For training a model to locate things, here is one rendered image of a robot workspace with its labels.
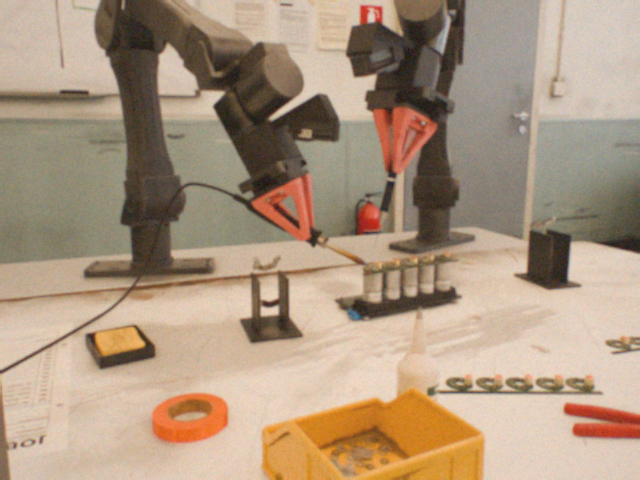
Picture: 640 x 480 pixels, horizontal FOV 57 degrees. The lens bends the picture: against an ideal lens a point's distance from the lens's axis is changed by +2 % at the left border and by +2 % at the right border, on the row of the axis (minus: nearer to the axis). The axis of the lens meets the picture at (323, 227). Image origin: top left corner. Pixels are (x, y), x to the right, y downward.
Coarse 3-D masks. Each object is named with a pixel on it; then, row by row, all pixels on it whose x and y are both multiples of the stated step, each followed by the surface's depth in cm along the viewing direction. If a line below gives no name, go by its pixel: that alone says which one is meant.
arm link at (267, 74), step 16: (192, 48) 73; (256, 48) 67; (272, 48) 67; (192, 64) 73; (208, 64) 71; (240, 64) 70; (256, 64) 67; (272, 64) 66; (288, 64) 68; (208, 80) 71; (224, 80) 72; (240, 80) 69; (256, 80) 66; (272, 80) 65; (288, 80) 67; (240, 96) 69; (256, 96) 67; (272, 96) 66; (288, 96) 66; (256, 112) 69; (272, 112) 69
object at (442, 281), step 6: (438, 264) 77; (444, 264) 77; (450, 264) 77; (438, 270) 77; (444, 270) 77; (450, 270) 78; (438, 276) 77; (444, 276) 77; (450, 276) 78; (438, 282) 77; (444, 282) 77; (450, 282) 78; (438, 288) 77; (444, 288) 77
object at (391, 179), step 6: (390, 168) 74; (390, 174) 73; (396, 174) 73; (390, 180) 73; (390, 186) 73; (384, 192) 74; (390, 192) 73; (384, 198) 73; (390, 198) 73; (384, 204) 73; (384, 210) 73
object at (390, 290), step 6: (396, 270) 73; (384, 276) 73; (390, 276) 73; (396, 276) 73; (384, 282) 73; (390, 282) 73; (396, 282) 73; (384, 288) 73; (390, 288) 73; (396, 288) 73; (384, 294) 74; (390, 294) 73; (396, 294) 73
